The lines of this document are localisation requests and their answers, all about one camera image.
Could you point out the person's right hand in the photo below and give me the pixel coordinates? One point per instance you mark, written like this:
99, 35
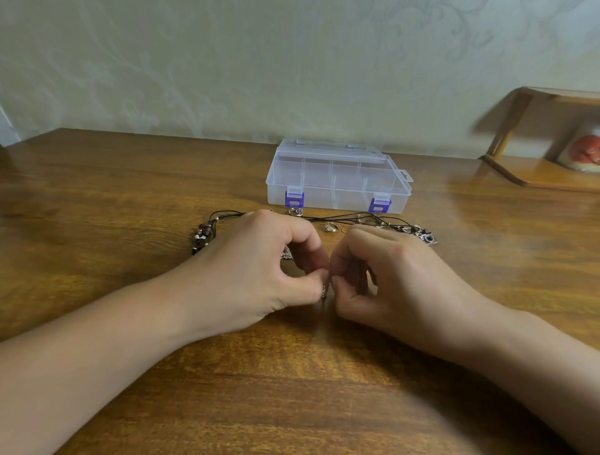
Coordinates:
412, 286

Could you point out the person's left hand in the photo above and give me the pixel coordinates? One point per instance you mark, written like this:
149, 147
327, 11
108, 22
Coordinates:
239, 272

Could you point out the clear plastic organizer box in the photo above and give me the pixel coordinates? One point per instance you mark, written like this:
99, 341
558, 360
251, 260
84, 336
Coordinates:
337, 178

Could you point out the person's right forearm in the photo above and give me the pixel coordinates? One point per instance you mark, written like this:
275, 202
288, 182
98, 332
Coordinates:
553, 389

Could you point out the person's left forearm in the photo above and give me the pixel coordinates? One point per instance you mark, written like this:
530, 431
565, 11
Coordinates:
75, 370

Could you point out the wooden shelf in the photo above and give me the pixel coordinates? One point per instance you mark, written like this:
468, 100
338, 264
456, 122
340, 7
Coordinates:
546, 172

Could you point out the white printed mug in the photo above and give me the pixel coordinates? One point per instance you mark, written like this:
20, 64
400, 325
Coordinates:
585, 148

